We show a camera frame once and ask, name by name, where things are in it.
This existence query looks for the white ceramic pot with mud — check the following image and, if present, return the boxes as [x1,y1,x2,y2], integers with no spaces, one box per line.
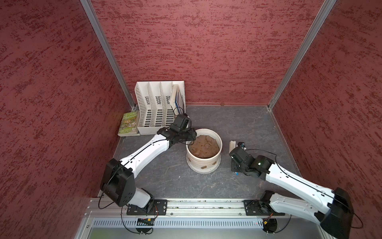
[186,128,222,174]

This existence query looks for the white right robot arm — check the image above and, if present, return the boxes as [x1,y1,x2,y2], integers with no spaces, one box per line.
[229,143,355,239]

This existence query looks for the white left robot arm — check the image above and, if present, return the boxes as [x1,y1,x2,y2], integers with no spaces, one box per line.
[100,127,197,208]

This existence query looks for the white plastic file organizer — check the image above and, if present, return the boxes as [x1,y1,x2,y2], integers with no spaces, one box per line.
[135,81,186,135]

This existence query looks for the book in organizer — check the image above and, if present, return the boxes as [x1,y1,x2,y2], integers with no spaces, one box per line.
[170,84,185,116]

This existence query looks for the green paperback book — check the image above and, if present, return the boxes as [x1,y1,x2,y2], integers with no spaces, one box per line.
[117,111,140,137]

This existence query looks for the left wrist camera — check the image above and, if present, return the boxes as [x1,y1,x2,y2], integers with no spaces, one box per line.
[173,115,192,132]

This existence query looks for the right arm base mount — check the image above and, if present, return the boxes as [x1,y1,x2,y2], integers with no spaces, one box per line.
[243,200,285,217]

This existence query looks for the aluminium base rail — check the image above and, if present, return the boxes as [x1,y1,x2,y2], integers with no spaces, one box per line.
[86,198,326,219]

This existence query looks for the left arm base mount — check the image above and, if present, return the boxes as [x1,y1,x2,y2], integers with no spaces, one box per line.
[126,199,168,216]

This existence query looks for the aluminium corner post left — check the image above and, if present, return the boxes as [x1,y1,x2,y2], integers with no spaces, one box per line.
[80,0,137,111]

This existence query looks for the aluminium corner post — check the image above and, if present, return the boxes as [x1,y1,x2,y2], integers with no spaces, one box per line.
[80,0,137,111]
[267,0,337,112]

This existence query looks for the aluminium corner post right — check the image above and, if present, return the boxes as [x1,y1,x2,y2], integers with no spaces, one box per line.
[267,0,337,112]

